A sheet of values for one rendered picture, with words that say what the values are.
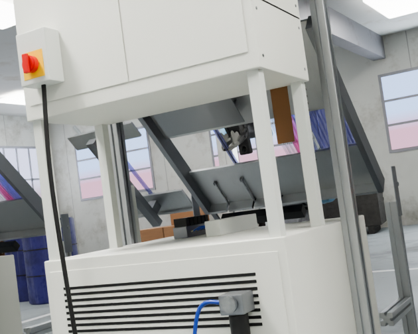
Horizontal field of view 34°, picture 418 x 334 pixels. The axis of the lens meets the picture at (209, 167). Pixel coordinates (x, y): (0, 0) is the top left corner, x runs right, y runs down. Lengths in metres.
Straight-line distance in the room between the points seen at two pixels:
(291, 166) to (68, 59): 0.94
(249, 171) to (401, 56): 8.83
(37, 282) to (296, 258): 5.25
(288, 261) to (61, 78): 0.76
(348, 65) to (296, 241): 9.89
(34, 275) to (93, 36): 5.05
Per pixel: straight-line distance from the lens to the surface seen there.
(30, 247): 6.67
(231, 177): 2.49
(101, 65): 1.75
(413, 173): 11.01
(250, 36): 1.54
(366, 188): 2.39
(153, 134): 2.36
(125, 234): 2.21
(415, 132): 10.98
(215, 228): 1.96
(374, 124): 11.17
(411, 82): 11.05
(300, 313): 1.55
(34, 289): 6.71
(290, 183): 2.45
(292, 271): 1.52
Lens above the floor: 0.71
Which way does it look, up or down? 3 degrees up
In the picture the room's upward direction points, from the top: 8 degrees counter-clockwise
